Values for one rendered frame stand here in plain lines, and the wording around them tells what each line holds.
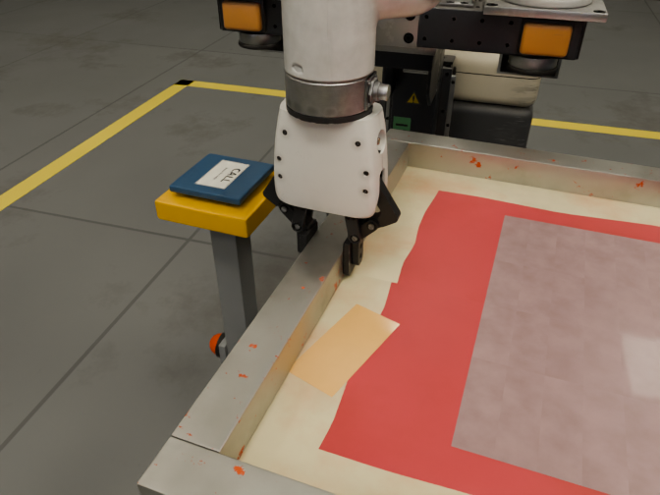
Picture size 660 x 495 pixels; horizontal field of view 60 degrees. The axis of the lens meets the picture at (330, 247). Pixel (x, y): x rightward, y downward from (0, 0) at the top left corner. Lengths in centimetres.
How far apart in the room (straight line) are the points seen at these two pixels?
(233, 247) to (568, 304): 43
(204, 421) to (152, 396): 138
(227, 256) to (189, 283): 137
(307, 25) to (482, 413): 32
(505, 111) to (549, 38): 64
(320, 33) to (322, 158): 11
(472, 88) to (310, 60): 106
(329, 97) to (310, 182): 9
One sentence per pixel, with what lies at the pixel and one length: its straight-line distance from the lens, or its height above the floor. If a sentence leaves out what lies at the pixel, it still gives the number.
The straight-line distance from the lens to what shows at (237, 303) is 84.
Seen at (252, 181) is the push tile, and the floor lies 97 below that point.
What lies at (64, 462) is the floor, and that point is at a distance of 173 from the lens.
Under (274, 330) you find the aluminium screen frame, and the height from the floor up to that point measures 99.
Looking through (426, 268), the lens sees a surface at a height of 96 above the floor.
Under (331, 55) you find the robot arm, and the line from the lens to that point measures 45.
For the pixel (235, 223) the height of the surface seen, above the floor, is 95.
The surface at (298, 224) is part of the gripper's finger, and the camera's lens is 56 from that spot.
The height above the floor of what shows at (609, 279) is 96.
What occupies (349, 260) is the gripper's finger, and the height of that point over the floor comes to 98.
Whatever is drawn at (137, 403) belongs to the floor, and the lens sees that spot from 179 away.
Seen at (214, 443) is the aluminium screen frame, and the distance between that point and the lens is 40.
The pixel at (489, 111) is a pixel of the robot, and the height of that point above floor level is 77.
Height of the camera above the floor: 131
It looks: 35 degrees down
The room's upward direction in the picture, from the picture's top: straight up
